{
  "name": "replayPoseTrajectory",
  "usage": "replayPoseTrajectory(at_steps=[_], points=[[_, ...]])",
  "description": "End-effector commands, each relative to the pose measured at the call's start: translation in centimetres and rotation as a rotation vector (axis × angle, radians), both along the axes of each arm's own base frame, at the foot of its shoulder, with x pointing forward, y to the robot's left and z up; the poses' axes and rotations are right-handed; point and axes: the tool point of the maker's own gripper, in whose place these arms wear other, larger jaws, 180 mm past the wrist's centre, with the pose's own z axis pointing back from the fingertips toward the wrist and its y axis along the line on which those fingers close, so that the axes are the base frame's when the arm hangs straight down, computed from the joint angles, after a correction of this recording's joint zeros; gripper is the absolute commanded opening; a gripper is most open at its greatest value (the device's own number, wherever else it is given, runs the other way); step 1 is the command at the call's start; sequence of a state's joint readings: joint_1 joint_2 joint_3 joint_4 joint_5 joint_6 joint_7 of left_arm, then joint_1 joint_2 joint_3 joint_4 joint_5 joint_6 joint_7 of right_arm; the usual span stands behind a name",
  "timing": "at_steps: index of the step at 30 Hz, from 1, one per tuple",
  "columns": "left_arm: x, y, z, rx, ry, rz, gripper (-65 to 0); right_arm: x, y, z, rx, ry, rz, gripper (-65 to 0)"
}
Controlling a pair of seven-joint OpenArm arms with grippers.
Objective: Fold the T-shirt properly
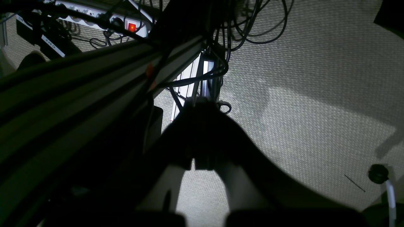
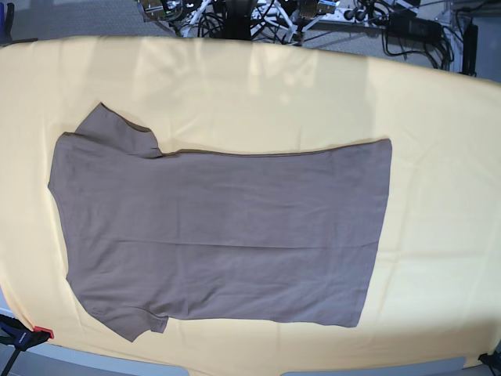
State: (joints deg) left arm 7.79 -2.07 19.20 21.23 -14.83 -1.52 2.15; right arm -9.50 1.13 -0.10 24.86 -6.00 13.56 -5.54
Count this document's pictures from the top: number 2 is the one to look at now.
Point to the black center stand post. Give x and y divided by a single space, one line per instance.
237 22

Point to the black clamp at right corner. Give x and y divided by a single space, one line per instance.
492 362

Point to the black power adapter box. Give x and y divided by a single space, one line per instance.
414 28

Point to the yellow table cloth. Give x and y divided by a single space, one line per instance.
435 290

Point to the brown T-shirt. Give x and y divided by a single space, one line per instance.
196 235

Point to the white power strip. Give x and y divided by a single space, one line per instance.
311 12

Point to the blue clamp with red tip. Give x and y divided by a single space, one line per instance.
13 332

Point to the black table leg post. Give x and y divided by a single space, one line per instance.
470 47

